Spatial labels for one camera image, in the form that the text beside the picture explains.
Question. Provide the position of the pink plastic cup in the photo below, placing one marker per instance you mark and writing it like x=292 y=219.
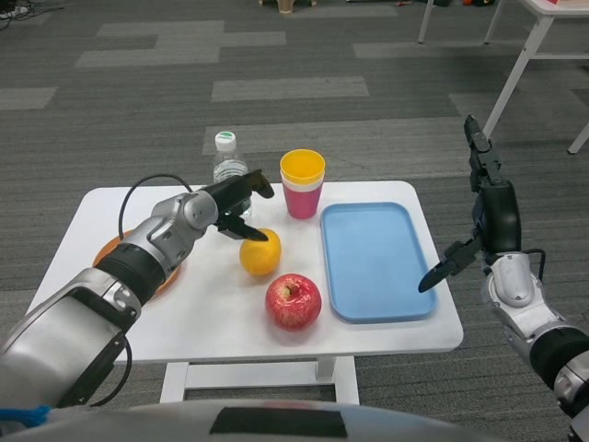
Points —
x=303 y=202

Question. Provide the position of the white metal office table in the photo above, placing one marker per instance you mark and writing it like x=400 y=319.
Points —
x=520 y=64

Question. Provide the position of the white metal desk legs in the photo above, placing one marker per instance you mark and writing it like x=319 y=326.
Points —
x=424 y=23

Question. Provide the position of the orange plastic plate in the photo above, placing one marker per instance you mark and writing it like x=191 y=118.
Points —
x=108 y=251

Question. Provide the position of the red apple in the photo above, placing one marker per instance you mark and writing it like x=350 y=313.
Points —
x=293 y=304

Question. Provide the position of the blue plastic tray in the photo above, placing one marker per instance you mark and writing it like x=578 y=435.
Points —
x=375 y=262

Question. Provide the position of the white table base frame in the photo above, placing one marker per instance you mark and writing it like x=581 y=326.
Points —
x=257 y=380

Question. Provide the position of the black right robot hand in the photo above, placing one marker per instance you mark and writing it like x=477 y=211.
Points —
x=501 y=221

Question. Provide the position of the clear water bottle green label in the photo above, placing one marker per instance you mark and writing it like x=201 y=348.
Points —
x=225 y=156

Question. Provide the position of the beige plastic stool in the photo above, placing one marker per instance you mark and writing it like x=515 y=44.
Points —
x=285 y=2

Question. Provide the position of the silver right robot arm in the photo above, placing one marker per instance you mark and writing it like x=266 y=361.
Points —
x=520 y=290

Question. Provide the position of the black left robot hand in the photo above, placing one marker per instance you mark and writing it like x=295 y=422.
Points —
x=234 y=186

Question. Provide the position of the yellow plastic cup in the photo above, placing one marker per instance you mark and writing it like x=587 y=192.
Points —
x=303 y=166

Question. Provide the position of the silver robot chest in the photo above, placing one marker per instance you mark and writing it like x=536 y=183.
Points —
x=414 y=423

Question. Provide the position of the yellow lemon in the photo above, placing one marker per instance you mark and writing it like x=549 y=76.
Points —
x=261 y=255

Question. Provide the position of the white plastic cup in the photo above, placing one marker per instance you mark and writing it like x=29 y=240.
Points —
x=303 y=186

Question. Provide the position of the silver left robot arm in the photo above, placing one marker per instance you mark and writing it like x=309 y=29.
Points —
x=69 y=331

